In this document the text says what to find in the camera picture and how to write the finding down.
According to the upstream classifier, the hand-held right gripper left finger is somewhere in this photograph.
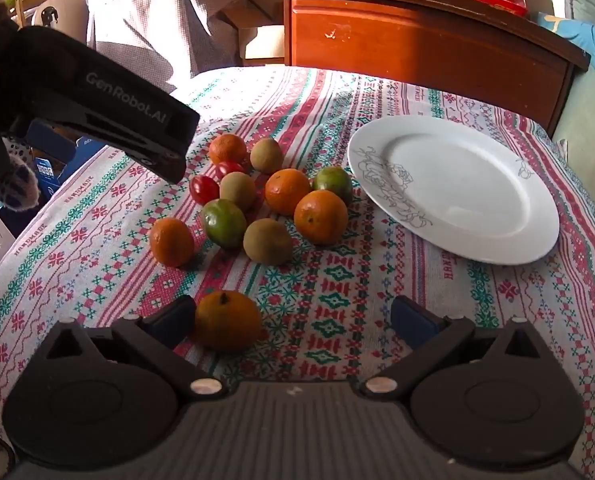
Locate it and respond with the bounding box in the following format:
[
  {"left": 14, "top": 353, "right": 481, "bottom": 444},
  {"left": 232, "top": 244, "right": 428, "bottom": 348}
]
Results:
[{"left": 24, "top": 296, "right": 229, "bottom": 402}]

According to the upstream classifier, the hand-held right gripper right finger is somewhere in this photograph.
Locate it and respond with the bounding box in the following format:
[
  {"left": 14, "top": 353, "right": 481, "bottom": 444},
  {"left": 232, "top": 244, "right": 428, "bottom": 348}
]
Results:
[{"left": 360, "top": 296, "right": 569, "bottom": 402}]

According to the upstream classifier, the orange mandarin with stem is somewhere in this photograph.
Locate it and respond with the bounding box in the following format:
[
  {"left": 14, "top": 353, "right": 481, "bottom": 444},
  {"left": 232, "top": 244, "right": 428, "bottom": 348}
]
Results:
[{"left": 194, "top": 290, "right": 263, "bottom": 352}]

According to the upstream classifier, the brown kiwi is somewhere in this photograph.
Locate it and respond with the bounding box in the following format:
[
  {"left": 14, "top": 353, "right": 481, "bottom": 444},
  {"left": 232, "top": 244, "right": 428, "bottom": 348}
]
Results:
[
  {"left": 219, "top": 171, "right": 257, "bottom": 211},
  {"left": 242, "top": 218, "right": 294, "bottom": 266},
  {"left": 250, "top": 138, "right": 285, "bottom": 175}
]

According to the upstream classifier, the red cherry tomato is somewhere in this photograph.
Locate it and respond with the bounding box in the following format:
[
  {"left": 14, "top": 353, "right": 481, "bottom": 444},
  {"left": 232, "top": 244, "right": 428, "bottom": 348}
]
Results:
[
  {"left": 214, "top": 161, "right": 248, "bottom": 181},
  {"left": 189, "top": 175, "right": 221, "bottom": 206}
]

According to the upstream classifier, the white plate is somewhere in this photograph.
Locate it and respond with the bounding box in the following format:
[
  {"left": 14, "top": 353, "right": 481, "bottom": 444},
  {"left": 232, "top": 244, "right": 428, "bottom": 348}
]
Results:
[{"left": 347, "top": 115, "right": 561, "bottom": 265}]

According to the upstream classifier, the person's left hand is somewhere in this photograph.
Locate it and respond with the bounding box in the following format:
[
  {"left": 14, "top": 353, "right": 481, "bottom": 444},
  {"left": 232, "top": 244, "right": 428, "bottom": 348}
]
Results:
[{"left": 0, "top": 132, "right": 41, "bottom": 259}]

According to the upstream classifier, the pale checkered curtain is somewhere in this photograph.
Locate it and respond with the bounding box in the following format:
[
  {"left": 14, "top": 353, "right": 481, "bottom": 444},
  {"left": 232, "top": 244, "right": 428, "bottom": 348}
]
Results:
[{"left": 84, "top": 0, "right": 288, "bottom": 96}]

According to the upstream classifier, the patterned tablecloth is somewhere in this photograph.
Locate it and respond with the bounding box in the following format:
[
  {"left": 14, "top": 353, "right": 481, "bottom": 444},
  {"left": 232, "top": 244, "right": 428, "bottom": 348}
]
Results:
[{"left": 0, "top": 66, "right": 595, "bottom": 480}]

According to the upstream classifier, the blue carton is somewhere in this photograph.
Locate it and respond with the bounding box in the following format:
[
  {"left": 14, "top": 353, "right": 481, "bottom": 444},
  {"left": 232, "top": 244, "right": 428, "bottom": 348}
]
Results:
[{"left": 24, "top": 120, "right": 108, "bottom": 201}]

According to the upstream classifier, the brown cardboard box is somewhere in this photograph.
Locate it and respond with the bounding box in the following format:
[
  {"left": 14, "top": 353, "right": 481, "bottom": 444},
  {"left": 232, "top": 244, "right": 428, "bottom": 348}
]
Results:
[{"left": 222, "top": 5, "right": 285, "bottom": 66}]

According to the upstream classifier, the pale green bedsheet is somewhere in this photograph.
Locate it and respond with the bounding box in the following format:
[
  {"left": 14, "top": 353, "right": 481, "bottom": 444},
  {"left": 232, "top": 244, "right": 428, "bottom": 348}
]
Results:
[{"left": 552, "top": 60, "right": 595, "bottom": 231}]

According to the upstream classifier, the wooden cabinet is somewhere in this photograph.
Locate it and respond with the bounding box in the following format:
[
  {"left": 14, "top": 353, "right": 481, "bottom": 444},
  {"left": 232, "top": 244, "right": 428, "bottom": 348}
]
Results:
[{"left": 266, "top": 0, "right": 591, "bottom": 138}]

